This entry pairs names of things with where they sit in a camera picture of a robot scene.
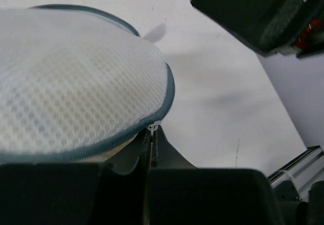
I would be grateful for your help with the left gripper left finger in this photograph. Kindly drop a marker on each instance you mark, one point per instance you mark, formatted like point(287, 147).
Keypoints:
point(133, 159)

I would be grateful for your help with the aluminium frame rail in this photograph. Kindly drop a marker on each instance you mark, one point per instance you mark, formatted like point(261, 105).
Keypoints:
point(301, 169)

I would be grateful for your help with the white mesh laundry bag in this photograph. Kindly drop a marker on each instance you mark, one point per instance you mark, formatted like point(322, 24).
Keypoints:
point(77, 84)

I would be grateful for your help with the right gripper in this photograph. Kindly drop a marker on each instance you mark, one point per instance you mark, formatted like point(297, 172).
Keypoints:
point(267, 27)

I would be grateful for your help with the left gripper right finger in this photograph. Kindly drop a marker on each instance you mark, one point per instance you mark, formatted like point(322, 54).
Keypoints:
point(164, 155)

